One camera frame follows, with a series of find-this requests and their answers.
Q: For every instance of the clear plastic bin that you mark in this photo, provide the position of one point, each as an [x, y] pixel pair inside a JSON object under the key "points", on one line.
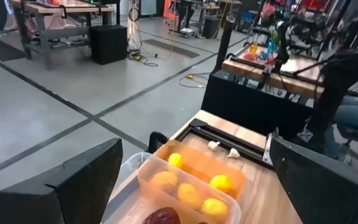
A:
{"points": [[129, 202]]}

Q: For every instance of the black box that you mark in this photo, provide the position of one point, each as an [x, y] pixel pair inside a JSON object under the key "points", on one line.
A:
{"points": [[109, 43]]}

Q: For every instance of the black skirted wooden table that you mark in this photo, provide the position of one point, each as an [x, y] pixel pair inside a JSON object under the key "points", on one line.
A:
{"points": [[244, 102]]}

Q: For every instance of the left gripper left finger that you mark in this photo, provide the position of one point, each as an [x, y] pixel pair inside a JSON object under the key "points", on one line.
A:
{"points": [[73, 193]]}

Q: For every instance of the black aluminium table frame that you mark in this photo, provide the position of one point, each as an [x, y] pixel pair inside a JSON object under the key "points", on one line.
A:
{"points": [[249, 151]]}

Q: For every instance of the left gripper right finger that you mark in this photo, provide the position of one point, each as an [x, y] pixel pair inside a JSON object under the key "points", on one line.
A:
{"points": [[322, 186]]}

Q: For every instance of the blue toy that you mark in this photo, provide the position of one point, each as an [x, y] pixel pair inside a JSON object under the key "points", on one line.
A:
{"points": [[271, 47]]}

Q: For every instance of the black neighbouring robot arm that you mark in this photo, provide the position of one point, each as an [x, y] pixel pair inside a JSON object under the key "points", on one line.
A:
{"points": [[225, 40], [281, 43]]}

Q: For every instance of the seated person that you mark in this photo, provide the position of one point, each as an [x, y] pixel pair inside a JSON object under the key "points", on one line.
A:
{"points": [[356, 112]]}

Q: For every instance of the black waste bin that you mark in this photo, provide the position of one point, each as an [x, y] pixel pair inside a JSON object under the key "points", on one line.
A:
{"points": [[211, 28]]}

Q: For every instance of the yellow toy cup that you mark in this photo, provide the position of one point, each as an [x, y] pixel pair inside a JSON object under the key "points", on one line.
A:
{"points": [[253, 48]]}

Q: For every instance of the white garlic bulb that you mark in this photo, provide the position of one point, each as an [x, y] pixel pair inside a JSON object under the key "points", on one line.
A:
{"points": [[234, 153], [213, 145]]}

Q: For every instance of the grey workbench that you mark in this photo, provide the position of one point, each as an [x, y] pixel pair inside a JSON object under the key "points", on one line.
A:
{"points": [[42, 34]]}

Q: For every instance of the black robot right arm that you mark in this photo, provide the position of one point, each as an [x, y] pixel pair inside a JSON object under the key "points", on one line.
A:
{"points": [[331, 93]]}

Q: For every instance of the white rail bracket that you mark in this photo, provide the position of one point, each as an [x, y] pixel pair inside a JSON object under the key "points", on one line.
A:
{"points": [[267, 149]]}

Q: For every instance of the orange plastic bin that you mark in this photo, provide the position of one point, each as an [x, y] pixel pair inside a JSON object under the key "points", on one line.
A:
{"points": [[204, 165]]}

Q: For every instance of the pink flowers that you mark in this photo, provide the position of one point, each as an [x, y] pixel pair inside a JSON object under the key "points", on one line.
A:
{"points": [[267, 10]]}

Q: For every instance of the pink toy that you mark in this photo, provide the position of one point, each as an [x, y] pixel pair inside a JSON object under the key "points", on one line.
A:
{"points": [[250, 57]]}

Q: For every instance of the ribbed floor mat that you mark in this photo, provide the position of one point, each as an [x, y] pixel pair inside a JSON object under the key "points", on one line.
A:
{"points": [[169, 48]]}

